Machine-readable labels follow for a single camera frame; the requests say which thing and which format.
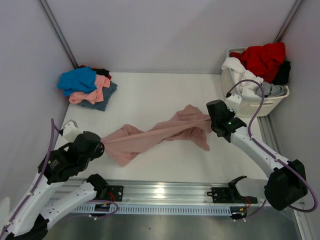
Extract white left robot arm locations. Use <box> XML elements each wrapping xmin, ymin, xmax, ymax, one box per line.
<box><xmin>0</xmin><ymin>131</ymin><xmax>109</xmax><ymax>240</ymax></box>

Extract black t-shirt in basket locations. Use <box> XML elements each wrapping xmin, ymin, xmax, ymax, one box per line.
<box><xmin>272</xmin><ymin>60</ymin><xmax>291</xmax><ymax>85</ymax></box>

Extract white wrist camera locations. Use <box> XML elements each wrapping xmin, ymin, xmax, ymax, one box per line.
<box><xmin>62</xmin><ymin>120</ymin><xmax>83</xmax><ymax>142</ymax></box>
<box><xmin>225</xmin><ymin>93</ymin><xmax>242</xmax><ymax>113</ymax></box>

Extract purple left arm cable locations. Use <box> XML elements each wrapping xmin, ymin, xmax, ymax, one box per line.
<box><xmin>0</xmin><ymin>118</ymin><xmax>119</xmax><ymax>236</ymax></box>

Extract right aluminium frame post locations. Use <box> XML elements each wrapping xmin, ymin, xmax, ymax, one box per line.
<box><xmin>273</xmin><ymin>0</ymin><xmax>305</xmax><ymax>43</ymax></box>

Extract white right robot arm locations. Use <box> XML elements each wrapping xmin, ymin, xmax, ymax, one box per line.
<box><xmin>206</xmin><ymin>100</ymin><xmax>308</xmax><ymax>211</ymax></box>

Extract red t-shirt in basket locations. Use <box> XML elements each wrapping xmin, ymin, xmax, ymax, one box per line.
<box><xmin>229</xmin><ymin>42</ymin><xmax>286</xmax><ymax>83</ymax></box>

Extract aluminium frame post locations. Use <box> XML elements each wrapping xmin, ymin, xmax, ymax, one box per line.
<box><xmin>273</xmin><ymin>0</ymin><xmax>305</xmax><ymax>43</ymax></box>
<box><xmin>37</xmin><ymin>0</ymin><xmax>79</xmax><ymax>69</ymax></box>

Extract right side aluminium rail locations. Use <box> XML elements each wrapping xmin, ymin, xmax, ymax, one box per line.
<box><xmin>257</xmin><ymin>115</ymin><xmax>283</xmax><ymax>155</ymax></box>

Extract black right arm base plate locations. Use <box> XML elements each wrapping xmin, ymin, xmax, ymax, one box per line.
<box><xmin>206</xmin><ymin>187</ymin><xmax>258</xmax><ymax>204</ymax></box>

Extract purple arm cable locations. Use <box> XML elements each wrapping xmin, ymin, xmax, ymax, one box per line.
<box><xmin>0</xmin><ymin>118</ymin><xmax>119</xmax><ymax>236</ymax></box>
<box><xmin>226</xmin><ymin>79</ymin><xmax>316</xmax><ymax>222</ymax></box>

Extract grey t-shirt in basket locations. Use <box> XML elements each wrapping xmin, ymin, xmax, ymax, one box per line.
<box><xmin>254</xmin><ymin>82</ymin><xmax>288</xmax><ymax>98</ymax></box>

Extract white t-shirt in basket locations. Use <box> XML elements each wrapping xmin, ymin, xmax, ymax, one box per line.
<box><xmin>221</xmin><ymin>57</ymin><xmax>264</xmax><ymax>99</ymax></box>

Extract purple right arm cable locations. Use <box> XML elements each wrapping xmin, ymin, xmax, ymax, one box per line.
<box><xmin>226</xmin><ymin>79</ymin><xmax>316</xmax><ymax>222</ymax></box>

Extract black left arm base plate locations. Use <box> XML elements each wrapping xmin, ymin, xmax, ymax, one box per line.
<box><xmin>95</xmin><ymin>185</ymin><xmax>124</xmax><ymax>202</ymax></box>

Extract slate blue t-shirt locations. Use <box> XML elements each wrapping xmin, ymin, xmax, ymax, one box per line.
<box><xmin>77</xmin><ymin>81</ymin><xmax>118</xmax><ymax>112</ymax></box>

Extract white perforated laundry basket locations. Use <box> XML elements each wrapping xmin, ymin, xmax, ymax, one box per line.
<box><xmin>221</xmin><ymin>47</ymin><xmax>290</xmax><ymax>118</ymax></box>

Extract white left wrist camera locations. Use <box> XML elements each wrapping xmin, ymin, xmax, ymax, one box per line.
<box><xmin>62</xmin><ymin>120</ymin><xmax>83</xmax><ymax>142</ymax></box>

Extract white slotted cable duct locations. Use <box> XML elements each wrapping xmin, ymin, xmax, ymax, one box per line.
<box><xmin>71</xmin><ymin>203</ymin><xmax>232</xmax><ymax>216</ymax></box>

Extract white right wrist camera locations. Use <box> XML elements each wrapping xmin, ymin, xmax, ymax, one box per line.
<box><xmin>225</xmin><ymin>93</ymin><xmax>242</xmax><ymax>113</ymax></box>

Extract aluminium mounting rail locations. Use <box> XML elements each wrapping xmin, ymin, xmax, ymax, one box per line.
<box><xmin>34</xmin><ymin>177</ymin><xmax>306</xmax><ymax>208</ymax></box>

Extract dusty pink graphic t-shirt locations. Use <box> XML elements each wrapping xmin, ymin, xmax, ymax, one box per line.
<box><xmin>101</xmin><ymin>104</ymin><xmax>212</xmax><ymax>167</ymax></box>

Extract salmon pink t-shirt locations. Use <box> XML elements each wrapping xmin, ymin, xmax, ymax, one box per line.
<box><xmin>69</xmin><ymin>74</ymin><xmax>111</xmax><ymax>105</ymax></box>

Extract black folded t-shirt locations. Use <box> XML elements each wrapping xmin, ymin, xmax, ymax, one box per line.
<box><xmin>94</xmin><ymin>68</ymin><xmax>110</xmax><ymax>79</ymax></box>

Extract left aluminium frame post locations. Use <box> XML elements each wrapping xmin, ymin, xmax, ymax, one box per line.
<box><xmin>37</xmin><ymin>0</ymin><xmax>79</xmax><ymax>69</ymax></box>

